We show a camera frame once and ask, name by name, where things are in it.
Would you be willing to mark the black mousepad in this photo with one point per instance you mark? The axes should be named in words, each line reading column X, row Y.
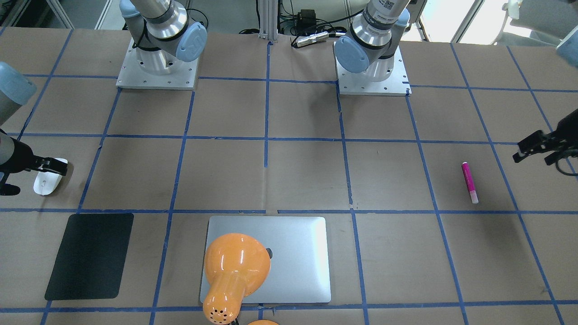
column 91, row 257

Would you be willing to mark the orange desk lamp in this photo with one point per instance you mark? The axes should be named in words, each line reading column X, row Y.
column 235, row 266

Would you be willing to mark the pink marker pen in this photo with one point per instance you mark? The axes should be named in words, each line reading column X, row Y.
column 469, row 182

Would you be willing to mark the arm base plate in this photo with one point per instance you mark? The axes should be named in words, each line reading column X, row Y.
column 384, row 77
column 156, row 70

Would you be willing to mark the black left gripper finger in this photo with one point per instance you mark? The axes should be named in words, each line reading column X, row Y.
column 537, row 142
column 560, row 154

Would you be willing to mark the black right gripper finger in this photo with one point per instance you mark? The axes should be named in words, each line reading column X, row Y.
column 49, row 164
column 8, row 189

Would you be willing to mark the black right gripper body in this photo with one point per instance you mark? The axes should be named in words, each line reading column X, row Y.
column 17, row 156

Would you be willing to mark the silver metal cylinder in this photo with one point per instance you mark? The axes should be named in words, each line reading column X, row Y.
column 315, row 38

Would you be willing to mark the silver laptop notebook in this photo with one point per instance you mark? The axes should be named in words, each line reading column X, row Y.
column 300, row 269

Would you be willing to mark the white computer mouse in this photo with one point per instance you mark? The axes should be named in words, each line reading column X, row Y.
column 46, row 182

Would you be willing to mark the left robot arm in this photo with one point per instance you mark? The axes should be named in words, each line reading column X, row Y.
column 369, row 62

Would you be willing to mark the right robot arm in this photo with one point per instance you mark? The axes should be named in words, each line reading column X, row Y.
column 162, row 25

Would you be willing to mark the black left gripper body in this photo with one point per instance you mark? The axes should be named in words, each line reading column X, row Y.
column 567, row 136

